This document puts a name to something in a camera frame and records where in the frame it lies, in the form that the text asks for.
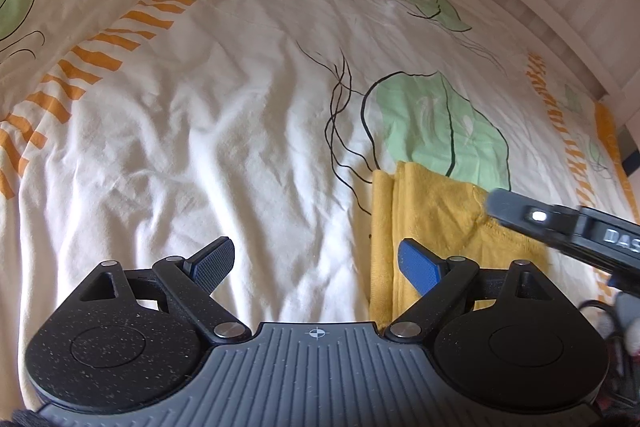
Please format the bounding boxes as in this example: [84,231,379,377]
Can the white bed frame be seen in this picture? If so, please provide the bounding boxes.
[350,0,640,128]

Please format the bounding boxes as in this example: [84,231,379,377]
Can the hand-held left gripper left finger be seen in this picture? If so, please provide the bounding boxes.
[79,236,254,343]

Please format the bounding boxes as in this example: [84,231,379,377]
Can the black cable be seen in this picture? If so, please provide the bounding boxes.
[579,301,618,325]

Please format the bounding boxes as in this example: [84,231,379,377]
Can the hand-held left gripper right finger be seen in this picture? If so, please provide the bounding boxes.
[384,238,557,342]

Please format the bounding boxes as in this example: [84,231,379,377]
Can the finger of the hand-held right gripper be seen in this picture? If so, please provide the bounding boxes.
[486,188,583,254]

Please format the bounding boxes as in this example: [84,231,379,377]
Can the yellow small cloth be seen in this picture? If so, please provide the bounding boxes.
[369,161,551,339]

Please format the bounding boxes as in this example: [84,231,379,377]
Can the white leaf-print duvet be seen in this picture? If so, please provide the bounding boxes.
[0,0,628,413]

